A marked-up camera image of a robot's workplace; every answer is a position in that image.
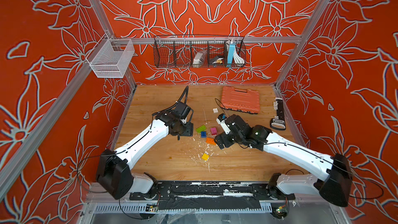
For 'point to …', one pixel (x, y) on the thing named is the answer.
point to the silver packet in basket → (199, 58)
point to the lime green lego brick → (201, 128)
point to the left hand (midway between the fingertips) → (188, 130)
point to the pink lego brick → (213, 130)
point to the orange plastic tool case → (246, 101)
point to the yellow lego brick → (205, 156)
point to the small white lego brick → (215, 110)
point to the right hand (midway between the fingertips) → (218, 137)
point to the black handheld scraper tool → (279, 123)
